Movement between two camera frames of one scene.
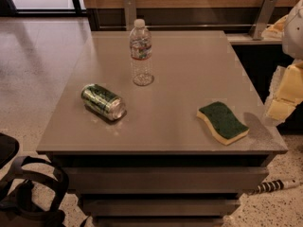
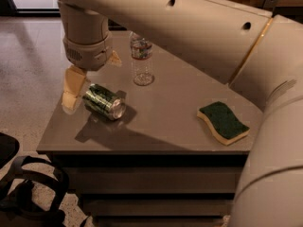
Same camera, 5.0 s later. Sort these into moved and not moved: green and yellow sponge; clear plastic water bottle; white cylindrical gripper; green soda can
Moved: white cylindrical gripper
Not moved: green soda can; clear plastic water bottle; green and yellow sponge
